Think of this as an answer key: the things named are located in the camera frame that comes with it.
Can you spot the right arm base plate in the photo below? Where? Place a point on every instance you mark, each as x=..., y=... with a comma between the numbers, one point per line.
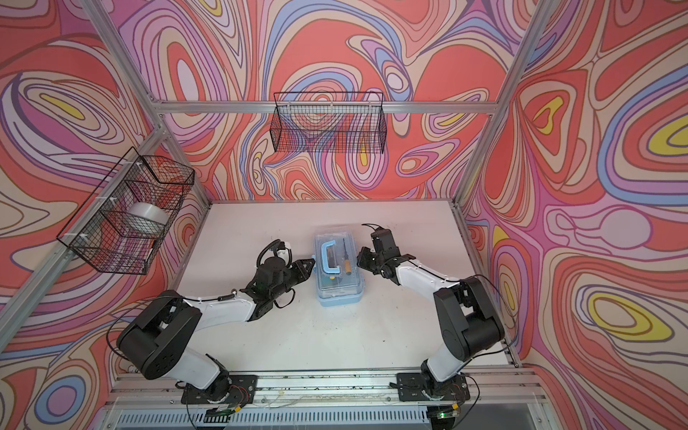
x=420, y=386

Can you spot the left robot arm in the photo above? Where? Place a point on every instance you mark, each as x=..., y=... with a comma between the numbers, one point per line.
x=156, y=342

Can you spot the wire basket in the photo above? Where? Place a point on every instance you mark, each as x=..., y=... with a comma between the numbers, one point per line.
x=102, y=239
x=329, y=122

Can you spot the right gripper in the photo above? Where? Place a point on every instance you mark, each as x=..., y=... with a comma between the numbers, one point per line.
x=362, y=261

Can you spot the yellow handled screwdriver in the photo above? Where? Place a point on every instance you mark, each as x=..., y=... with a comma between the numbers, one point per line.
x=347, y=261

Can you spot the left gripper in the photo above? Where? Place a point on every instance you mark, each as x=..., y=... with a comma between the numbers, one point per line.
x=299, y=270

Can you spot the silver tape roll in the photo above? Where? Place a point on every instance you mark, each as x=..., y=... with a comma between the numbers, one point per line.
x=146, y=220

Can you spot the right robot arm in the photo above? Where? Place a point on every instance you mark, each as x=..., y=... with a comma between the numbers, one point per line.
x=469, y=322

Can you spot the blue plastic toolbox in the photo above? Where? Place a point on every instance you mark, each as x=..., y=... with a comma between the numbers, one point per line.
x=334, y=287

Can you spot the left wire basket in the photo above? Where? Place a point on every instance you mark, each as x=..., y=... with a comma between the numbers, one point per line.
x=102, y=239

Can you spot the back wire basket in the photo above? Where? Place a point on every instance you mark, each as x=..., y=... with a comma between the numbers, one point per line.
x=329, y=122

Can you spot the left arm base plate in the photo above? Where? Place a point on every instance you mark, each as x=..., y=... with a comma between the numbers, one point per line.
x=234, y=389

